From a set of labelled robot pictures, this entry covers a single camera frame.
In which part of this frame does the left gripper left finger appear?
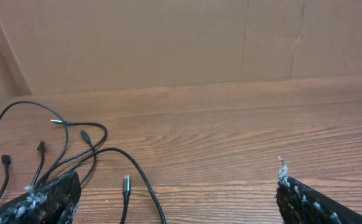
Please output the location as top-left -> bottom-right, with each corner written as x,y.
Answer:
0,171 -> 81,224

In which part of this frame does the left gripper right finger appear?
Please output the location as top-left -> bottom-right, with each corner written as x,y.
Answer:
276,157 -> 362,224

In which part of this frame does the thin black cable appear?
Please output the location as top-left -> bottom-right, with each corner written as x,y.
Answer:
0,100 -> 70,184

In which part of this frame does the black USB-A cable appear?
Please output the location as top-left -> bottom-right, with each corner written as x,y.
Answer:
64,147 -> 168,224

